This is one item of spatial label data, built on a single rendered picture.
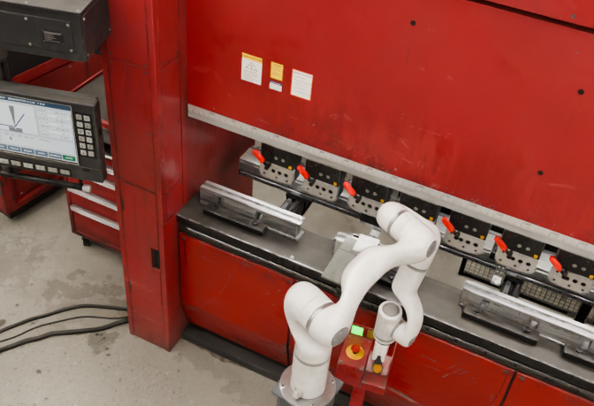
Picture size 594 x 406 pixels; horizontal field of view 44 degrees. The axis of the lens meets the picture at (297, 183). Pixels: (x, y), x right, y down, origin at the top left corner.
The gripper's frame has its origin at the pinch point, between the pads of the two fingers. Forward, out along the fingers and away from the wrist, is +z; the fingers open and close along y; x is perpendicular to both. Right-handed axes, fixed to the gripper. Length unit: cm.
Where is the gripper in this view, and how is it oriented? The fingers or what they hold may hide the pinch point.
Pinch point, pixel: (378, 359)
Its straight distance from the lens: 286.7
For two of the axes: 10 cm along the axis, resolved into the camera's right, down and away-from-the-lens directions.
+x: 9.5, 2.5, -1.8
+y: -3.0, 6.5, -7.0
